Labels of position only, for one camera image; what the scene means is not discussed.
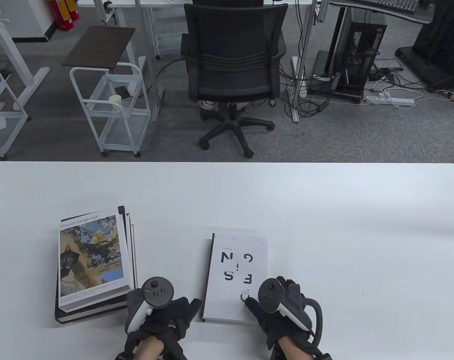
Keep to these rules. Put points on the person's right hand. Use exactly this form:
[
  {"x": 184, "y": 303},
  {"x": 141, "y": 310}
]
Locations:
[{"x": 264, "y": 322}]

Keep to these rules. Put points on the person's left hand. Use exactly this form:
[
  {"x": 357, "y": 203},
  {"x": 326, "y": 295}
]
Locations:
[{"x": 174, "y": 318}]

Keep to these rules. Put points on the white book black letters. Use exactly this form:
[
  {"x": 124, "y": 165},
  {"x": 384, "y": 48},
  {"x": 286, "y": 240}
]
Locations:
[{"x": 234, "y": 270}]

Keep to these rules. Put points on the olive book green circle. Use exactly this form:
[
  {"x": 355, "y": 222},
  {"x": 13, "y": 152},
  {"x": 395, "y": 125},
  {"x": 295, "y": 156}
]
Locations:
[{"x": 135, "y": 258}]

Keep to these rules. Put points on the black book grey photo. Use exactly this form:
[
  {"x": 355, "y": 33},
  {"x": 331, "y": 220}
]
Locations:
[{"x": 84, "y": 314}]

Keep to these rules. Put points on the white book building photo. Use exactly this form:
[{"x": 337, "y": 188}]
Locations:
[{"x": 92, "y": 255}]

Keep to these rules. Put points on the person's right forearm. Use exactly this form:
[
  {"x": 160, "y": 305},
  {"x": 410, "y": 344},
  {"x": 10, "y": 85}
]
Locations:
[{"x": 296, "y": 348}]

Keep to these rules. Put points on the person's left forearm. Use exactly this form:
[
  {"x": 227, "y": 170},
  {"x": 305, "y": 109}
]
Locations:
[{"x": 148, "y": 348}]

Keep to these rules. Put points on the black and white controller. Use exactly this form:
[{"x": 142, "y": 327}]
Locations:
[
  {"x": 157, "y": 292},
  {"x": 270, "y": 296}
]

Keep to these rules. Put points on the white rolling cart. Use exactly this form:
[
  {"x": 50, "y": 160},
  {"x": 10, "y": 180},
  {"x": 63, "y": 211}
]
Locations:
[{"x": 116, "y": 133}]

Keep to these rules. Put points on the white paper cup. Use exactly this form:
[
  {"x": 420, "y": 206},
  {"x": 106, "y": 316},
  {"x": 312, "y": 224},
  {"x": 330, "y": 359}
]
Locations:
[{"x": 115, "y": 99}]

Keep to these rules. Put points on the black phone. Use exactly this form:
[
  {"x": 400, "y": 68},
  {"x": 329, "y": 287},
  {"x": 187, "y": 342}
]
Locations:
[{"x": 122, "y": 92}]

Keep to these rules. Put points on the white power strip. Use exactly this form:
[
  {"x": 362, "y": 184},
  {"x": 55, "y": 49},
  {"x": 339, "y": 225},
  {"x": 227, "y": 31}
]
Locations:
[{"x": 396, "y": 100}]

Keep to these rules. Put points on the black mesh office chair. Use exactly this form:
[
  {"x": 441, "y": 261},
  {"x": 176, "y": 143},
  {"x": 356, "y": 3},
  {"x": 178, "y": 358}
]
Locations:
[{"x": 230, "y": 56}]

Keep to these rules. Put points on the aluminium profile leg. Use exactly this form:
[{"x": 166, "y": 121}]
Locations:
[{"x": 308, "y": 45}]

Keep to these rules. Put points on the white drawer unit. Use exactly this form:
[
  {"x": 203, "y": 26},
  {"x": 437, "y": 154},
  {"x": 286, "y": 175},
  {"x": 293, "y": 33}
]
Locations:
[{"x": 169, "y": 37}]

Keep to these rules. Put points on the black computer tower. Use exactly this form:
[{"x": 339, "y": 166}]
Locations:
[{"x": 362, "y": 56}]

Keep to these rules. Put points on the grey computer side panel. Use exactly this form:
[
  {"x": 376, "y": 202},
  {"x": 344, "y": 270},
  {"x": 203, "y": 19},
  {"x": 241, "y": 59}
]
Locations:
[{"x": 339, "y": 37}]

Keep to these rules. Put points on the white standing desk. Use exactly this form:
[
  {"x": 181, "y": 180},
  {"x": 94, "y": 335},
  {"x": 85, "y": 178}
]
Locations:
[{"x": 10, "y": 52}]

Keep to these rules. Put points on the red fire extinguisher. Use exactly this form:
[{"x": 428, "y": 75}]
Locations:
[
  {"x": 73, "y": 11},
  {"x": 62, "y": 18}
]

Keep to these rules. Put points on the black stand base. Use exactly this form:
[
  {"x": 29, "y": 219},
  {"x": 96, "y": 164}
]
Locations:
[{"x": 437, "y": 37}]

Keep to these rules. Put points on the black curved desk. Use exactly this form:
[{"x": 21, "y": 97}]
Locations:
[{"x": 424, "y": 19}]

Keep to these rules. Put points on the dark keyboard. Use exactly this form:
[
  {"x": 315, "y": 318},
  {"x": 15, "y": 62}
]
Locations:
[{"x": 399, "y": 4}]

